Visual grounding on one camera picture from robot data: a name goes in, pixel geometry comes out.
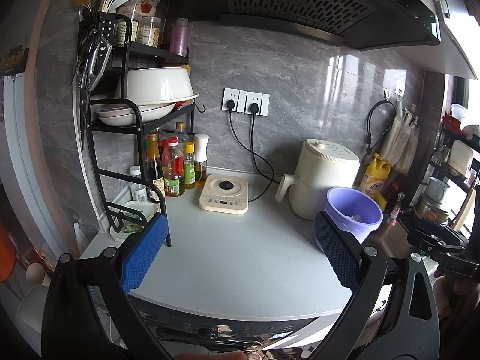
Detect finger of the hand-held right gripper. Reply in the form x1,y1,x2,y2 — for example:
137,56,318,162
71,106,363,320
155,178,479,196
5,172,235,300
407,232,466,257
413,217,470,241

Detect white storage container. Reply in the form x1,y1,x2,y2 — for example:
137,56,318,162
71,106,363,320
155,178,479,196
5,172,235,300
448,140,474,175

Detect pink bottle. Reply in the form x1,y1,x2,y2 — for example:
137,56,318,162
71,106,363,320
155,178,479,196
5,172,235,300
169,18,190,57

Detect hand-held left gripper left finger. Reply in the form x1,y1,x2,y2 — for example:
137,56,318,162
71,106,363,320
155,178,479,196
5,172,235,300
40,212,173,360

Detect white wall socket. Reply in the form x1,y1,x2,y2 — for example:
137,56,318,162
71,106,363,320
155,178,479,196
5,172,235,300
222,87,248,113
245,91,271,117

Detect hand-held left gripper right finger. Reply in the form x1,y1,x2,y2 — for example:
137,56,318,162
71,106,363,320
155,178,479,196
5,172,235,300
305,211,440,360

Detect white top oil sprayer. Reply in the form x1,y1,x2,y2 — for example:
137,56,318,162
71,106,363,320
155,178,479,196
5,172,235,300
194,133,209,187

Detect person's right hand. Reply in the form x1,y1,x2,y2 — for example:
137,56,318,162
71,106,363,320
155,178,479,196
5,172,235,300
432,274,480,320

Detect purple plastic bucket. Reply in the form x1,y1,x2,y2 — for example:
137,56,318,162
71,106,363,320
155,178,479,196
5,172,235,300
325,187,384,245

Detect hanging black cable loop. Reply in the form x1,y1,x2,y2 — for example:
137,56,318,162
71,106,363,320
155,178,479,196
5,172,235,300
365,99,397,157

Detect black power cable with plug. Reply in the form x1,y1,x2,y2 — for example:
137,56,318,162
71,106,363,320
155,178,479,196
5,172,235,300
226,99,276,202
249,103,283,185

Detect steel pot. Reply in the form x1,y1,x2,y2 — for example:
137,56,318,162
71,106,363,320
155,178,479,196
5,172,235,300
414,194,449,223

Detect small pink figurine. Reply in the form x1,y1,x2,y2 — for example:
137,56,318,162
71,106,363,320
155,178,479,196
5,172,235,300
390,191,404,228

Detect cream air fryer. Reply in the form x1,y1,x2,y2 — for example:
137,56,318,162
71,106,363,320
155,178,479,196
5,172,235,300
275,139,361,221

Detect steel sink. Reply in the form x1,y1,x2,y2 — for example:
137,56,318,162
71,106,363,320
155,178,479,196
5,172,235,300
365,214,413,260

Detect white wall cabinet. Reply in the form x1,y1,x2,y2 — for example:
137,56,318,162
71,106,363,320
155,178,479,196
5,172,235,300
379,0,480,80

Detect yellow detergent bottle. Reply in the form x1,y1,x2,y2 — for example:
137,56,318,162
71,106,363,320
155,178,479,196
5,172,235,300
358,153,391,200

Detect red bowl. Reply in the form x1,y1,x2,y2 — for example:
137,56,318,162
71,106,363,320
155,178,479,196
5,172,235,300
442,112,464,136

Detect red cap oil bottle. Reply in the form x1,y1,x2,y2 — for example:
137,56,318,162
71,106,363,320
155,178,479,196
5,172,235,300
164,137,185,198

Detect steel cup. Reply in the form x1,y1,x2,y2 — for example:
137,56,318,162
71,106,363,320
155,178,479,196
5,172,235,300
425,176,451,200

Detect hanging kitchen scissors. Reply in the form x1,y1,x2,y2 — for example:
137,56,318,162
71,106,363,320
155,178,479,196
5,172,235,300
69,31,113,91

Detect glass jar of beans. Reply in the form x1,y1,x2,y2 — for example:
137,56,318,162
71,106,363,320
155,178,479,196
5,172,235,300
114,15,142,48
137,17,162,48

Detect large white bowl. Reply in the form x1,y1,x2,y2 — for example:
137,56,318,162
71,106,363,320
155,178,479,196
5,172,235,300
116,67,200,106

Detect black range hood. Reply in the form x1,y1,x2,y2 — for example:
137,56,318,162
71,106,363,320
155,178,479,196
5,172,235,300
219,0,442,52

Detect paper cup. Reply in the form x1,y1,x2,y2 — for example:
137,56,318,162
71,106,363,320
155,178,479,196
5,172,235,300
25,262,52,288

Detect clear lidded plastic container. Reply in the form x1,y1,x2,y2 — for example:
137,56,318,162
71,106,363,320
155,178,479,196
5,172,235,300
120,0,163,18

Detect small white cap bottle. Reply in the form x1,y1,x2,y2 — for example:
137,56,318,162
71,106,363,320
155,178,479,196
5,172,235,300
129,165,148,203

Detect white plastic tray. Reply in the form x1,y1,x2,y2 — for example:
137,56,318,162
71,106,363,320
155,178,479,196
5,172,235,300
109,200,160,243

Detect yellow cap green label bottle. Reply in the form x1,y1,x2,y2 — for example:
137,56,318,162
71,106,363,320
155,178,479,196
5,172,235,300
183,142,197,190

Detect stack of white plates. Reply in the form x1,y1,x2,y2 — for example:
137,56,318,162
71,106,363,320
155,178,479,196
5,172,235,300
95,102,177,127

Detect cream electric kettle base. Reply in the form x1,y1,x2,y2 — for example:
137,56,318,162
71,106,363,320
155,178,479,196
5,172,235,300
198,173,250,215

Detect black dish shelf rack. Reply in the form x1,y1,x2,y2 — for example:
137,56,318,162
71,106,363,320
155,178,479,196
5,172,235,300
409,101,480,233

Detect hanging cloths on hooks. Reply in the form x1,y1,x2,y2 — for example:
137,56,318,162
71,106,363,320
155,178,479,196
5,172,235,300
380,108,421,174

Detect dark soy sauce bottle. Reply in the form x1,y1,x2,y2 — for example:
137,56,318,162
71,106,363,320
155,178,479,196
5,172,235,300
145,132,166,204

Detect black metal kitchen rack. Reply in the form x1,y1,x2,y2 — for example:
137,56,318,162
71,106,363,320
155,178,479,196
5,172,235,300
77,10,206,249

